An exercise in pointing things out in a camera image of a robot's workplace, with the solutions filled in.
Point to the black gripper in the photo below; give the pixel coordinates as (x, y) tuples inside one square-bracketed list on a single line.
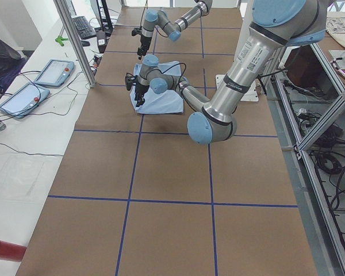
[(140, 90), (144, 41)]

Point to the light blue t-shirt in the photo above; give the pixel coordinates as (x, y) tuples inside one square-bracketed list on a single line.
[(168, 102)]

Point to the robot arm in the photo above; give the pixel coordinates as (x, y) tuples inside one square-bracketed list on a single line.
[(175, 20), (274, 24)]

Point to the black keyboard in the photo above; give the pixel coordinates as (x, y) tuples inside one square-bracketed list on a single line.
[(83, 27)]

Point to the far teach pendant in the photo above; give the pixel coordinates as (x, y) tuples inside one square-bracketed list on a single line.
[(55, 73)]

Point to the teach pendant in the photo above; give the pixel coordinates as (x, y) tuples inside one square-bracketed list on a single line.
[(24, 101), (55, 73)]

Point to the near teach pendant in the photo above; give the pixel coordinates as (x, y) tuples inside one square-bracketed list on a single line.
[(24, 101)]

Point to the seated person in black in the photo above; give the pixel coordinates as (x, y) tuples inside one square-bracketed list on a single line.
[(11, 63)]

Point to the red fire extinguisher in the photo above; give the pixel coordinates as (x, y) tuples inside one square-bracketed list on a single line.
[(11, 252)]

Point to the aluminium frame post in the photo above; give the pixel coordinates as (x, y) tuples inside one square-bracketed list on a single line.
[(65, 16)]

